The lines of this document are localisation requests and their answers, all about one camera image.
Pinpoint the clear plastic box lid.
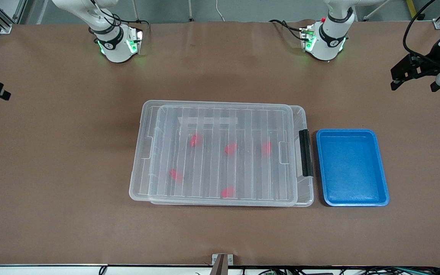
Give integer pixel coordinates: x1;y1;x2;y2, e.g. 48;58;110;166
129;100;299;203

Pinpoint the black box latch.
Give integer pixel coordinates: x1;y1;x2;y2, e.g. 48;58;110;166
299;129;314;177

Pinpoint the clear plastic storage box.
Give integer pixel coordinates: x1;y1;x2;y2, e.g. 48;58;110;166
149;104;315;207

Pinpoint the blue plastic tray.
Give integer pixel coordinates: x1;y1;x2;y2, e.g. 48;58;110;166
315;129;390;207

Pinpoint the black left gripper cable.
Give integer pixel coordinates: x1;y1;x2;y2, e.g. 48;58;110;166
403;0;440;61

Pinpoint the black left arm base cable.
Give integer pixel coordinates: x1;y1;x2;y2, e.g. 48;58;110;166
269;19;305;39

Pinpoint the black arm base cable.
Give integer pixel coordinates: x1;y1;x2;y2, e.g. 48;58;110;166
269;19;305;39
121;19;150;28

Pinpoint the black right arm base cable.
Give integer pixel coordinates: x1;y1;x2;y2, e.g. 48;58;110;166
121;19;150;28

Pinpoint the metal table edge bracket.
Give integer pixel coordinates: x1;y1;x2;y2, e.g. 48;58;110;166
212;253;234;275

